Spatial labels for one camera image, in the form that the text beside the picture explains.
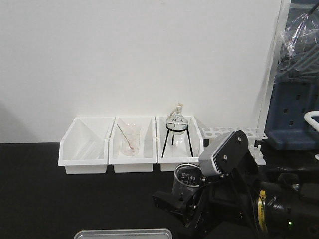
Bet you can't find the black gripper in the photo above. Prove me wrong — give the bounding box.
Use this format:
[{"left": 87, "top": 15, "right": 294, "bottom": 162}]
[{"left": 152, "top": 157, "right": 261, "bottom": 239}]

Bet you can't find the clear glass beaker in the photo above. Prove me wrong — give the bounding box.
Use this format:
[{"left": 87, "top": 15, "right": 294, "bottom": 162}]
[{"left": 171, "top": 163, "right": 203, "bottom": 201}]

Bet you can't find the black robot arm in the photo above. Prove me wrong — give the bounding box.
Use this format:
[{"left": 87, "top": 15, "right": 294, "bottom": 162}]
[{"left": 153, "top": 153, "right": 319, "bottom": 239}]

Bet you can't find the silver metal tray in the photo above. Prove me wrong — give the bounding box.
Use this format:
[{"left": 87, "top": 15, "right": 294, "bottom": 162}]
[{"left": 74, "top": 228, "right": 172, "bottom": 239}]

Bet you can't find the pink marked glass beaker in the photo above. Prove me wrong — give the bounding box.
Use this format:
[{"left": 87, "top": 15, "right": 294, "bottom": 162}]
[{"left": 120, "top": 123, "right": 141, "bottom": 156}]

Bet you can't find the white storage bin right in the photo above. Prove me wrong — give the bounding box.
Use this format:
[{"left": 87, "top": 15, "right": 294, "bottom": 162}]
[{"left": 156, "top": 116, "right": 204, "bottom": 172}]

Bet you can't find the white storage bin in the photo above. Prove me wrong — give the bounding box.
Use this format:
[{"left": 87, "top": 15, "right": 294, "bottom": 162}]
[
  {"left": 156, "top": 116, "right": 204, "bottom": 172},
  {"left": 109, "top": 116, "right": 157, "bottom": 173},
  {"left": 58, "top": 117, "right": 115, "bottom": 175}
]

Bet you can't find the glass stirring rod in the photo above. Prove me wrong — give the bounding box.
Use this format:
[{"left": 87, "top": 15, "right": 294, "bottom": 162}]
[{"left": 116, "top": 124, "right": 135, "bottom": 151}]

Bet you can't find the white storage bin middle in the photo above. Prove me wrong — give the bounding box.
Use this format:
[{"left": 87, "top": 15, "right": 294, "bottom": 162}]
[{"left": 109, "top": 116, "right": 157, "bottom": 173}]

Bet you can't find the black tripod stand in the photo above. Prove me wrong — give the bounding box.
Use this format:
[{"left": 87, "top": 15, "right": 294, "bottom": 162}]
[{"left": 161, "top": 123, "right": 194, "bottom": 158}]

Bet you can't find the round glass flask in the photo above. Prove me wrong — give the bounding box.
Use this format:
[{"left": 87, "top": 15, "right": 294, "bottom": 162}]
[{"left": 166, "top": 103, "right": 188, "bottom": 135}]

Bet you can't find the white storage bin left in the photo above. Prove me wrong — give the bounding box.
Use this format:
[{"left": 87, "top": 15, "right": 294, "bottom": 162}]
[{"left": 58, "top": 117, "right": 115, "bottom": 175}]

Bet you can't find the white test tube rack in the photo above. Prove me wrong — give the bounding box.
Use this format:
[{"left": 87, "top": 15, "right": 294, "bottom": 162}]
[{"left": 201, "top": 127, "right": 267, "bottom": 166}]

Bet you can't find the blue pegboard rack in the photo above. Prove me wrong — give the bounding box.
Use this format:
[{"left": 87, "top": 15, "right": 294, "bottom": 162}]
[{"left": 265, "top": 0, "right": 319, "bottom": 150}]

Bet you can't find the clear plastic bag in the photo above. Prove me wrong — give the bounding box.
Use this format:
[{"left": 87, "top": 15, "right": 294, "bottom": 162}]
[{"left": 278, "top": 3, "right": 319, "bottom": 74}]

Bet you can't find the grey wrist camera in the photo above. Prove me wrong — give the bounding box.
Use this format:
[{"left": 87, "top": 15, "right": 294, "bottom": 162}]
[{"left": 198, "top": 130, "right": 252, "bottom": 177}]

